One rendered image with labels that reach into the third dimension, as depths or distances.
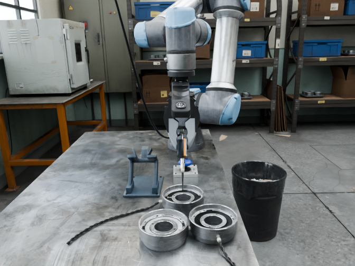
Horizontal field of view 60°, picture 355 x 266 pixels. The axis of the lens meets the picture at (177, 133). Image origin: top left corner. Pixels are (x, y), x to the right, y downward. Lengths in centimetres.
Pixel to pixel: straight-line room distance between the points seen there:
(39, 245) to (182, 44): 55
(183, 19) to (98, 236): 54
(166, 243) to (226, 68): 71
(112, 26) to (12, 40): 179
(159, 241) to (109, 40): 400
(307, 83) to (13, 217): 461
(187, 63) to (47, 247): 52
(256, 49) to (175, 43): 351
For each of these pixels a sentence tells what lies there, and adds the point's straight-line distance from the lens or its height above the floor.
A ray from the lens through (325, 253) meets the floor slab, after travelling 213.
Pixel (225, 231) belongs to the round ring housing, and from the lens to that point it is 66.
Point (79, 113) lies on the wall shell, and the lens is 497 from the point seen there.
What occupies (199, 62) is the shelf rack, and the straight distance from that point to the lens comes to 405.
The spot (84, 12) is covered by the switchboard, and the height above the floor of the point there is 164.
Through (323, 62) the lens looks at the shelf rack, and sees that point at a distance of 446.
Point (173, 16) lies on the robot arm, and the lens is 79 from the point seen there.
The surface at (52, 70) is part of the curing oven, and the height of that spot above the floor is 101.
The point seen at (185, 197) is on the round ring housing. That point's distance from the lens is 81.
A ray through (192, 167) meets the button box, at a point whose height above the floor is 84.
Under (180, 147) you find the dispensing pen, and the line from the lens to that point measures 82.
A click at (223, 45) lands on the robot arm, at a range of 117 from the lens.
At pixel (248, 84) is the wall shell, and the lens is 479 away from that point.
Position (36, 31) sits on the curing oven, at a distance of 293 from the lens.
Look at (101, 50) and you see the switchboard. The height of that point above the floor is 114.
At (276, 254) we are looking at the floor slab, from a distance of 203.
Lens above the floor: 120
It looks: 16 degrees down
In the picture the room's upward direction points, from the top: 1 degrees counter-clockwise
